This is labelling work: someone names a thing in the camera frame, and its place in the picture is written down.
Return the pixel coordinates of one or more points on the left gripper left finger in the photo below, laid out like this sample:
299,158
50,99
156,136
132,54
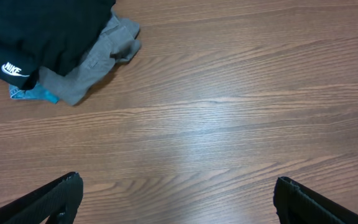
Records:
56,202

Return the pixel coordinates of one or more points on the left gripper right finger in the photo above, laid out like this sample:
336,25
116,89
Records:
297,204

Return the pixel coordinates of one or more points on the folded blue denim garment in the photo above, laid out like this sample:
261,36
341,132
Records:
37,93

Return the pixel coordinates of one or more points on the folded black Nike garment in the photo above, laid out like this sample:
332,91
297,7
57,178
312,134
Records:
47,33

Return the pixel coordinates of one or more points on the folded grey trousers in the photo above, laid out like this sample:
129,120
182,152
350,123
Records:
117,43

